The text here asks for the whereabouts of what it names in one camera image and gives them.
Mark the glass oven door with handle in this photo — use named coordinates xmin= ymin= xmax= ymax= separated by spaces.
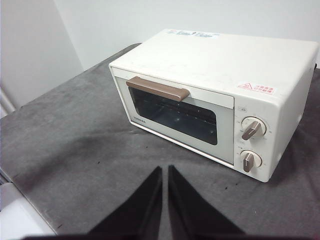
xmin=111 ymin=67 xmax=235 ymax=166

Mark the white toaster oven body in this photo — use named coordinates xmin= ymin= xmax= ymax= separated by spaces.
xmin=108 ymin=28 xmax=318 ymax=183

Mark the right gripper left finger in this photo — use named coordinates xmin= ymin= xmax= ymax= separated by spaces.
xmin=88 ymin=165 xmax=163 ymax=237

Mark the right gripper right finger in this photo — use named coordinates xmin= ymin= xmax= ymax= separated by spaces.
xmin=167 ymin=164 xmax=246 ymax=237

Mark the round oven knob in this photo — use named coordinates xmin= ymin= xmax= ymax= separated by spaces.
xmin=240 ymin=116 xmax=268 ymax=141
xmin=239 ymin=149 xmax=263 ymax=174

